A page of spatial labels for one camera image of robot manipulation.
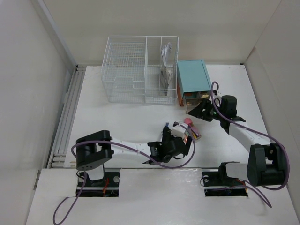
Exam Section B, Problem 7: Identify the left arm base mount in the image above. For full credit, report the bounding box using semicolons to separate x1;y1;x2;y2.
80;169;120;197

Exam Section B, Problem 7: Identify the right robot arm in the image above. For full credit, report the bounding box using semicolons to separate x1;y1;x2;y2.
188;95;289;188

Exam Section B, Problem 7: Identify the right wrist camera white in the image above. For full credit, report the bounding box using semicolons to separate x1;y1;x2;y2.
212;90;222;101

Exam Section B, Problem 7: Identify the pink capped marker tube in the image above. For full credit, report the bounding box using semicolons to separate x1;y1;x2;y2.
184;118;201;140

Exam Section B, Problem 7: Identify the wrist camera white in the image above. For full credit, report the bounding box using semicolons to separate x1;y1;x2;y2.
171;122;190;139
212;90;222;101

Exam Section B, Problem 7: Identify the teal orange drawer box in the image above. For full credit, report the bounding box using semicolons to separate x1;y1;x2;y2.
177;60;211;107

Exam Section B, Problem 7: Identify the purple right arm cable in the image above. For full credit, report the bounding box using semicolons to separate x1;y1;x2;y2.
210;81;290;208

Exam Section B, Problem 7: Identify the aluminium rail frame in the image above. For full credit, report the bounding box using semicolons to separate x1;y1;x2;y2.
45;65;86;168

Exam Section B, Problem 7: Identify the clear drawer gold knob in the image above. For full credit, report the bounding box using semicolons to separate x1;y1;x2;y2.
183;91;210;114

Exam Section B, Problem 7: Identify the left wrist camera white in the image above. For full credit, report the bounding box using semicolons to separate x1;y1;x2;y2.
171;122;190;139

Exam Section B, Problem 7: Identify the white wire desk organizer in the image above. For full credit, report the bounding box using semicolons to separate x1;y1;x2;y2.
101;36;179;105

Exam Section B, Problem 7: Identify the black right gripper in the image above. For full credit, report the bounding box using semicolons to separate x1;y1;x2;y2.
187;98;225;122

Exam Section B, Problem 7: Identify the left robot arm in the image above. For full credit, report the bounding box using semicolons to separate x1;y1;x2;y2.
71;124;195;186

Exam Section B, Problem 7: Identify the grey spiral setup guide booklet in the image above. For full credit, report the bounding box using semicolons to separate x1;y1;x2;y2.
160;42;174;96

